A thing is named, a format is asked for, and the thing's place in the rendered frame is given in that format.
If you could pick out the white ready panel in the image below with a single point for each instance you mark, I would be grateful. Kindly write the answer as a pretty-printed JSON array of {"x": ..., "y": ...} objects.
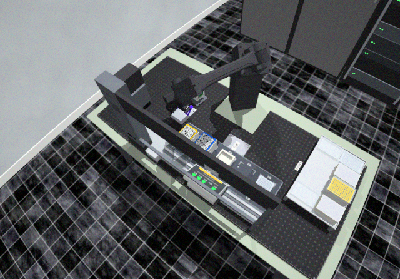
[{"x": 199, "y": 99}]

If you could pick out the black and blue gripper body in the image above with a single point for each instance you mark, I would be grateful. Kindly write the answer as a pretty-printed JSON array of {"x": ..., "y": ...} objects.
[{"x": 185, "y": 108}]

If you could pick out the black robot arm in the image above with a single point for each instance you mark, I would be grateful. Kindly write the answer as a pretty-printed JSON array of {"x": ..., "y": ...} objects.
[{"x": 193, "y": 86}]

